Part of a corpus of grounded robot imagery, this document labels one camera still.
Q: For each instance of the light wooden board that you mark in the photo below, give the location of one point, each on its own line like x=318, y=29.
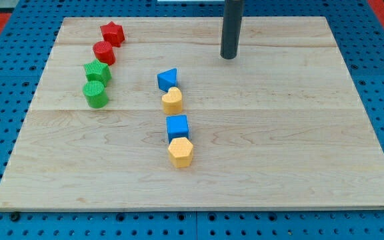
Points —
x=281, y=127

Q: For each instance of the blue cube block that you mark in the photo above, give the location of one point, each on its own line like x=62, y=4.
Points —
x=177, y=126

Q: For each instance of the yellow heart block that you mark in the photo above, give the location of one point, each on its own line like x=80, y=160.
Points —
x=172, y=101

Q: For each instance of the yellow hexagon block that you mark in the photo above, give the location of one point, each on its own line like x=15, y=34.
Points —
x=180, y=152

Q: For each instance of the blue triangle block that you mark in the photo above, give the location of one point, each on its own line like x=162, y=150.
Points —
x=167, y=79

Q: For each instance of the green cylinder block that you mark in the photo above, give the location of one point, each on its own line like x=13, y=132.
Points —
x=95, y=95

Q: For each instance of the green star block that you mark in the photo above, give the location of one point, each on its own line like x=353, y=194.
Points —
x=97, y=71

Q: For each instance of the red cylinder block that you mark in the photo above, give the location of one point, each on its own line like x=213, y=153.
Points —
x=103, y=51

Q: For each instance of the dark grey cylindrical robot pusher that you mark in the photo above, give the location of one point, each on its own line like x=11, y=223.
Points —
x=231, y=28

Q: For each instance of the red star block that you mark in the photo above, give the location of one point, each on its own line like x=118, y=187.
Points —
x=113, y=33

